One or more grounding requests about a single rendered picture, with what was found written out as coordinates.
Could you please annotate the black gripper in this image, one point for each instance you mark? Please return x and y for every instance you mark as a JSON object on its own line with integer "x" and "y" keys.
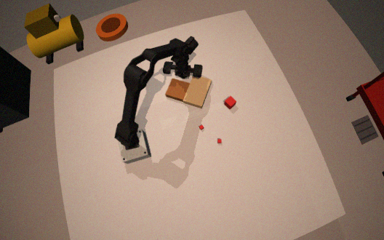
{"x": 184, "y": 70}

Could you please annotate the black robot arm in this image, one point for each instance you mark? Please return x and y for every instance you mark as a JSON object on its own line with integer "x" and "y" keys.
{"x": 135, "y": 80}

